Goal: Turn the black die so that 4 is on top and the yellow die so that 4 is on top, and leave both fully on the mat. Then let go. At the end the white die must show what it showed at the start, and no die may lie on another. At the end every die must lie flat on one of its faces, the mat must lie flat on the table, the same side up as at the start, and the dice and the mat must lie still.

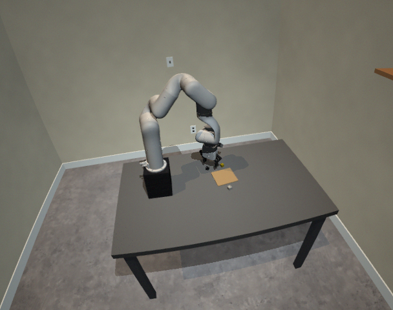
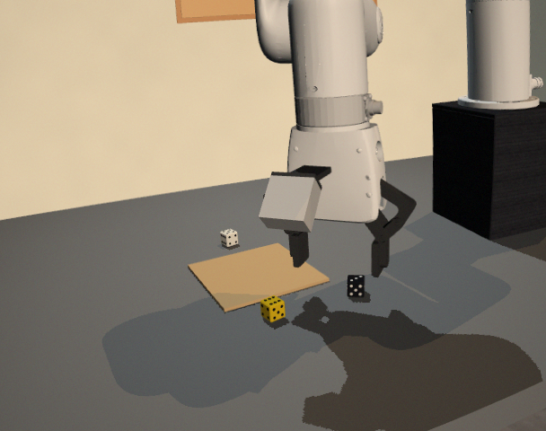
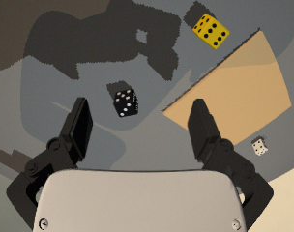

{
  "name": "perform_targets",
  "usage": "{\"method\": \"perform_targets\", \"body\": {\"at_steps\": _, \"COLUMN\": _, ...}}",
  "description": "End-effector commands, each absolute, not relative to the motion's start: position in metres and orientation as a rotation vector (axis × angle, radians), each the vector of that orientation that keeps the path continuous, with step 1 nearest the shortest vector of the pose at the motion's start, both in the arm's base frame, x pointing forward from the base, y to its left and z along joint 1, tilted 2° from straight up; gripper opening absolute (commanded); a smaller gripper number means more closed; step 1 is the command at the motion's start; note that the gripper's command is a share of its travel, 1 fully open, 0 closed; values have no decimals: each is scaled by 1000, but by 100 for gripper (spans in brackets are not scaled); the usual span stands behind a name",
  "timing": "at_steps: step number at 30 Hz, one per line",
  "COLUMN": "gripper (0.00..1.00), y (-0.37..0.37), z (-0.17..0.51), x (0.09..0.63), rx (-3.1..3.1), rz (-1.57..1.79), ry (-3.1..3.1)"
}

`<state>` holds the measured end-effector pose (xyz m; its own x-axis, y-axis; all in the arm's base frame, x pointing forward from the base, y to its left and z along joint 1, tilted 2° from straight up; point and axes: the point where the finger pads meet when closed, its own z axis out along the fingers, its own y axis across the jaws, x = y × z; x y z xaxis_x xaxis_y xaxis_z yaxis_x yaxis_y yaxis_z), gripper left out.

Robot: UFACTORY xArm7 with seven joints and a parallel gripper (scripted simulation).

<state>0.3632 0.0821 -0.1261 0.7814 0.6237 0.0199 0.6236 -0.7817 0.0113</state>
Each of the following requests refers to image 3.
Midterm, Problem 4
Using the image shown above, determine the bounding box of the cream die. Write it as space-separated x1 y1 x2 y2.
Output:
252 139 268 156

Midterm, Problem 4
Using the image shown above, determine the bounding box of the orange flat mat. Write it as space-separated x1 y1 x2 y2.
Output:
163 31 291 145

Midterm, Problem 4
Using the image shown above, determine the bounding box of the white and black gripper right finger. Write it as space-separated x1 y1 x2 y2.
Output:
188 99 274 231

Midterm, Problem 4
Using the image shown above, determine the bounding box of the yellow die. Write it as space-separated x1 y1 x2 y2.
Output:
192 14 230 50

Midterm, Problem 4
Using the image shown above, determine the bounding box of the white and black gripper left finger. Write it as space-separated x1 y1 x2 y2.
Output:
6 98 93 231

